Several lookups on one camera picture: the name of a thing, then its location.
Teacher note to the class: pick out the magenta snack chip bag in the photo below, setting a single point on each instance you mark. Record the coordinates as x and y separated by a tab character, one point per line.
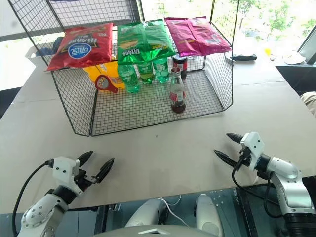
180	37
209	37

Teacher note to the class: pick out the yellow cup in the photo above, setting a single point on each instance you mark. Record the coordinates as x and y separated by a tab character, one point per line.
267	51

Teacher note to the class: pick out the black flat object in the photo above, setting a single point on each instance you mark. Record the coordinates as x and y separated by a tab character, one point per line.
244	57

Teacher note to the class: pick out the dark monitor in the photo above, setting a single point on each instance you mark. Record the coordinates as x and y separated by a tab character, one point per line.
308	49

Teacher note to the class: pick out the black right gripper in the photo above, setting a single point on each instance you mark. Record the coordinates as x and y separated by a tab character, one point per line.
245	156

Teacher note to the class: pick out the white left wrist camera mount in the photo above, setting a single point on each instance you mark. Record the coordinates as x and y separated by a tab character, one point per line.
65	170

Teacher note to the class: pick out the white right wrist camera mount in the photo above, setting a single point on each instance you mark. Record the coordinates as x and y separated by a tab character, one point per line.
254	150

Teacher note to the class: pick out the yellow snack bag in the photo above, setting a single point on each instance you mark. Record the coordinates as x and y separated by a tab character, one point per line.
108	70

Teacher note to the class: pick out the white plastic bin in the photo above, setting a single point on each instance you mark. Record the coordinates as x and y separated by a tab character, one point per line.
34	55

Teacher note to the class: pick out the grey robot torso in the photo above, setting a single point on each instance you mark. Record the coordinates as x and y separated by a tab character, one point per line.
153	232

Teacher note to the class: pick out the green snack chip bag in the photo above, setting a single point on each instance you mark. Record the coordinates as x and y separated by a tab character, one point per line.
129	45
158	39

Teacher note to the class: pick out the dark plastic cola bottle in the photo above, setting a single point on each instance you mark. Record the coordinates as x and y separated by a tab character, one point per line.
181	65

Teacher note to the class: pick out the green plastic soda bottle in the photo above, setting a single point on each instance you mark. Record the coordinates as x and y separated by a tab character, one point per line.
145	72
129	79
161	70

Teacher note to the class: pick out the beige trouser knee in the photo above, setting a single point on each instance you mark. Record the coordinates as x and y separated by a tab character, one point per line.
309	101

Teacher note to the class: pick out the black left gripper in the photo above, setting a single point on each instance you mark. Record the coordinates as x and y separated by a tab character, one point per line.
84	181

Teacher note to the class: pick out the dark side table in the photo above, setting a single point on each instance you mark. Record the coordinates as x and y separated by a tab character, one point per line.
298	76

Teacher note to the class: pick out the silver rounded robot leg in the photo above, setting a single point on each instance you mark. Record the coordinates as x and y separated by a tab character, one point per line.
148	212
208	214

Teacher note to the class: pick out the cola glass bottle front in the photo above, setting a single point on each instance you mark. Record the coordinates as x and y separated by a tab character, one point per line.
177	95

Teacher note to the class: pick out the red snack chip bag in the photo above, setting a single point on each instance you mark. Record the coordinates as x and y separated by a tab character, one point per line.
81	47

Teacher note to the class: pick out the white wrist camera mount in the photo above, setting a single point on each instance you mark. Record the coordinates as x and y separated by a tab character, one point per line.
65	170
254	150

